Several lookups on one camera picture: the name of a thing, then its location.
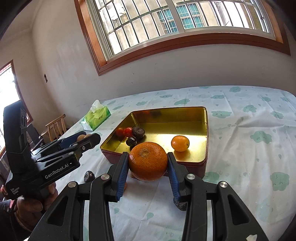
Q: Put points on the small orange mandarin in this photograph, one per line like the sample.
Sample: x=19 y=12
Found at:
x=180 y=143

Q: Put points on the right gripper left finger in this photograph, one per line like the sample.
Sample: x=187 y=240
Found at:
x=64 y=219

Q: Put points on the gold metal tin tray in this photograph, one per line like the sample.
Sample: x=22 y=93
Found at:
x=162 y=124

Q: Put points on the wrinkled dark passion fruit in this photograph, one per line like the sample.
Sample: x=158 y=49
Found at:
x=138 y=132

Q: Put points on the green tissue pack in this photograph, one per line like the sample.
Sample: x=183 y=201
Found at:
x=95 y=116

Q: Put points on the wooden chair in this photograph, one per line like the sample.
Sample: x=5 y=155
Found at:
x=55 y=129

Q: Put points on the dark chestnut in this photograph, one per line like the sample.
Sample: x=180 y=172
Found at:
x=131 y=141

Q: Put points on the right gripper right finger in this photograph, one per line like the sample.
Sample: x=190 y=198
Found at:
x=232 y=220

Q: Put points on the wood-framed barred window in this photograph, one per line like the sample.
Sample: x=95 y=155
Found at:
x=120 y=32

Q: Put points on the person's left hand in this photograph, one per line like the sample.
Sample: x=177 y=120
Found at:
x=28 y=211

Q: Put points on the side window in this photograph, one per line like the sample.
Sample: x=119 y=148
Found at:
x=10 y=93

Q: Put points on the red cherry tomato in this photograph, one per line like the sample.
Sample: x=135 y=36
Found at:
x=120 y=132
x=128 y=132

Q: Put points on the large orange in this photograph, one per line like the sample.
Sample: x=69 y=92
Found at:
x=148 y=161

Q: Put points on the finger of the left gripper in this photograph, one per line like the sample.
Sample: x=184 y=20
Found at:
x=76 y=149
x=58 y=145

